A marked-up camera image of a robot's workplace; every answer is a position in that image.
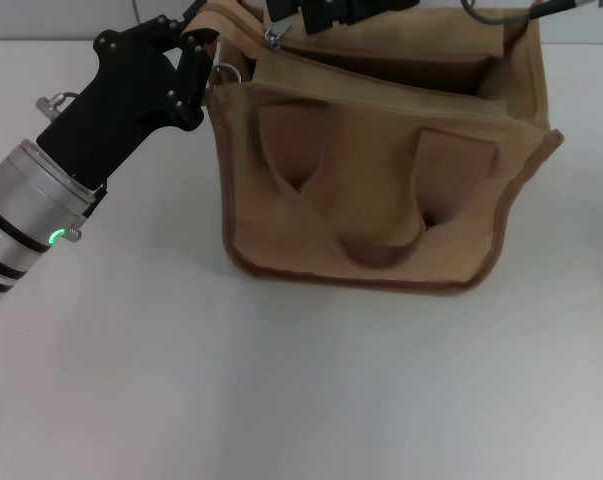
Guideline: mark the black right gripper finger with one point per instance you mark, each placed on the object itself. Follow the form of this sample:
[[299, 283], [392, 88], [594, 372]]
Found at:
[[283, 7], [333, 17]]

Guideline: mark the silver metal zipper pull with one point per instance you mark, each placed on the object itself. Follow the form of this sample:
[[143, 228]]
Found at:
[[276, 34]]

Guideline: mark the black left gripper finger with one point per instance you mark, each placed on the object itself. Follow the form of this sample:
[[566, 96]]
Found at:
[[183, 19], [193, 75]]

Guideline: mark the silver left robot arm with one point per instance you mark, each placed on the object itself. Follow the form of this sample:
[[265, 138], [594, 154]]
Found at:
[[26, 220]]

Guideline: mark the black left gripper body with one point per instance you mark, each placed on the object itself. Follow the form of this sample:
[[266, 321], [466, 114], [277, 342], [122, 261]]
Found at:
[[126, 95]]

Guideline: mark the khaki canvas food bag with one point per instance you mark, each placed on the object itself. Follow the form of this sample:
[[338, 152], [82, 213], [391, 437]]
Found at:
[[381, 165]]

